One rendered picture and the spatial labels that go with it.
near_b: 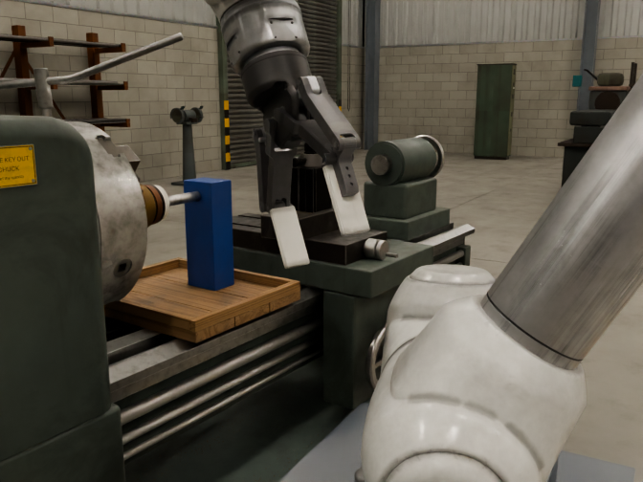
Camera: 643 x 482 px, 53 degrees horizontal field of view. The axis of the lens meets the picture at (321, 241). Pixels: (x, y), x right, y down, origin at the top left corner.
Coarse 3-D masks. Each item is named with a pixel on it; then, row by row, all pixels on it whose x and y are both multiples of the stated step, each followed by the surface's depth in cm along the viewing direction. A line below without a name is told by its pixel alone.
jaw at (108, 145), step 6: (102, 144) 102; (108, 144) 103; (114, 144) 104; (108, 150) 102; (114, 150) 103; (120, 150) 106; (126, 150) 107; (114, 156) 101; (126, 156) 106; (132, 156) 106; (132, 162) 106; (138, 162) 107; (138, 180) 111
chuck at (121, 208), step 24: (96, 144) 100; (96, 168) 97; (120, 168) 100; (96, 192) 95; (120, 192) 98; (120, 216) 98; (144, 216) 102; (120, 240) 98; (144, 240) 102; (120, 288) 104
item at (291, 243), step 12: (276, 216) 74; (288, 216) 74; (276, 228) 74; (288, 228) 74; (288, 240) 74; (300, 240) 74; (288, 252) 73; (300, 252) 74; (288, 264) 73; (300, 264) 74
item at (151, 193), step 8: (144, 192) 117; (152, 192) 119; (160, 192) 120; (144, 200) 116; (152, 200) 118; (160, 200) 120; (152, 208) 118; (160, 208) 120; (152, 216) 118; (160, 216) 120; (152, 224) 121
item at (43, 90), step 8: (40, 72) 103; (48, 72) 104; (40, 80) 103; (40, 88) 103; (48, 88) 104; (40, 96) 104; (48, 96) 104; (40, 104) 104; (48, 104) 104; (48, 112) 105
